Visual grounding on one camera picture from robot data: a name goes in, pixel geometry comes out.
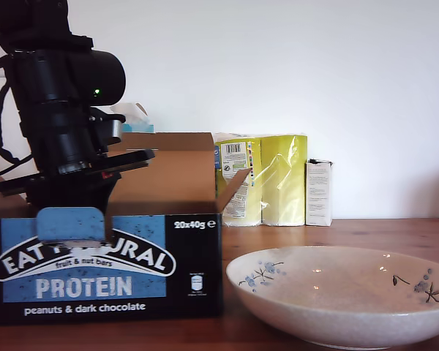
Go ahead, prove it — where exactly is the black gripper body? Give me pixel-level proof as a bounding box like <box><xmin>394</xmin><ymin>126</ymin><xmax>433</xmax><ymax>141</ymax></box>
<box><xmin>0</xmin><ymin>104</ymin><xmax>157</xmax><ymax>196</ymax></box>

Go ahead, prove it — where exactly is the teal tissue box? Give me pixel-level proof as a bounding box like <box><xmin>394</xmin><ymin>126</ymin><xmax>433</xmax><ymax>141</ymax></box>
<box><xmin>121</xmin><ymin>123</ymin><xmax>156</xmax><ymax>135</ymax></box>

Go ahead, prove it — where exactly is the snack bar carton box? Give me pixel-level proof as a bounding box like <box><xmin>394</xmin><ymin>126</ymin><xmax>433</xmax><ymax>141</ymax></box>
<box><xmin>0</xmin><ymin>132</ymin><xmax>252</xmax><ymax>327</ymax></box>

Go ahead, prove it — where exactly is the small white upright box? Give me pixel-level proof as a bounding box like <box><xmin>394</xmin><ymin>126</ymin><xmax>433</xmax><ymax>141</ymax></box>
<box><xmin>304</xmin><ymin>158</ymin><xmax>334</xmax><ymax>227</ymax></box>

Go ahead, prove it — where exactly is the white floral ceramic plate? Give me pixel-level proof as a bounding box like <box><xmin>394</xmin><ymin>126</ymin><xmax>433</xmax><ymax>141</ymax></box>
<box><xmin>225</xmin><ymin>245</ymin><xmax>439</xmax><ymax>349</ymax></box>

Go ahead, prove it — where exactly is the white tissue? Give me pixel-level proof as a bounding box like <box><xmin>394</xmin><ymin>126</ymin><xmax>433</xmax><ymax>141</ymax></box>
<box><xmin>110</xmin><ymin>102</ymin><xmax>150</xmax><ymax>126</ymax></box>

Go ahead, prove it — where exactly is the yellow paper towel pack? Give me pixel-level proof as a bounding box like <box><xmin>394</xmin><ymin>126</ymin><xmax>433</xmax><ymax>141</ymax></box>
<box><xmin>214</xmin><ymin>132</ymin><xmax>309</xmax><ymax>228</ymax></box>

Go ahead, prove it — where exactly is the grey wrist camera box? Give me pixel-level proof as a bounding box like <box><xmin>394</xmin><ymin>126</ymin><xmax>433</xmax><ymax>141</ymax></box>
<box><xmin>89</xmin><ymin>107</ymin><xmax>127</xmax><ymax>156</ymax></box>

